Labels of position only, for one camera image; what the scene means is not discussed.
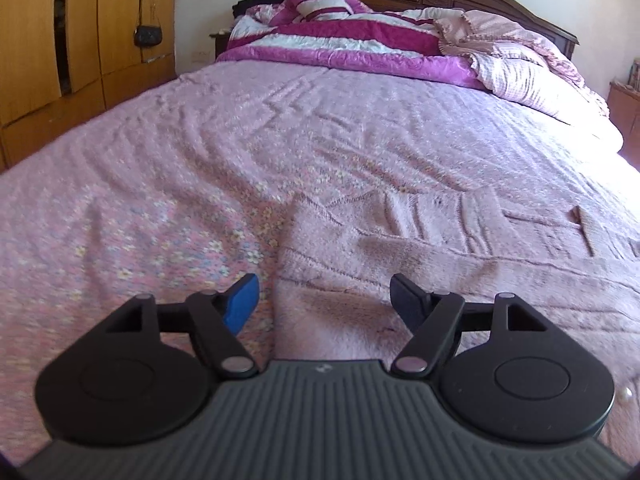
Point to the pink floral bedspread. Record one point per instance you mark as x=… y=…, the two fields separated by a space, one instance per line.
x=150 y=160

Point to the row of books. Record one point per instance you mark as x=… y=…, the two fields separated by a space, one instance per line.
x=636 y=74

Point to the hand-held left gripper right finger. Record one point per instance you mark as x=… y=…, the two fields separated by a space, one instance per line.
x=410 y=302

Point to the magenta white striped quilt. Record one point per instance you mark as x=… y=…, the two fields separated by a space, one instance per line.
x=350 y=35

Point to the dark wooden nightstand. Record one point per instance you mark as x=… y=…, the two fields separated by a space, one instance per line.
x=221 y=46

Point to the wooden side cabinet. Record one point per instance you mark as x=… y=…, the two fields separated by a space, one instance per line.
x=625 y=107

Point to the small black handbag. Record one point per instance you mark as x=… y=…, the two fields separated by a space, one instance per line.
x=148 y=36

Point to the dark clothes pile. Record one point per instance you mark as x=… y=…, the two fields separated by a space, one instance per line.
x=257 y=2

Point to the wooden wardrobe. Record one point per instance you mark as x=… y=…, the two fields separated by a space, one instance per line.
x=35 y=50

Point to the pink checked pillow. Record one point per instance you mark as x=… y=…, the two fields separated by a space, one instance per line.
x=525 y=85

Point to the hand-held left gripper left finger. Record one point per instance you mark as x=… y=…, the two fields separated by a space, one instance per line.
x=242 y=305

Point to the pink frilled pillow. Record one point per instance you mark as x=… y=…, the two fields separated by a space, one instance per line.
x=500 y=25

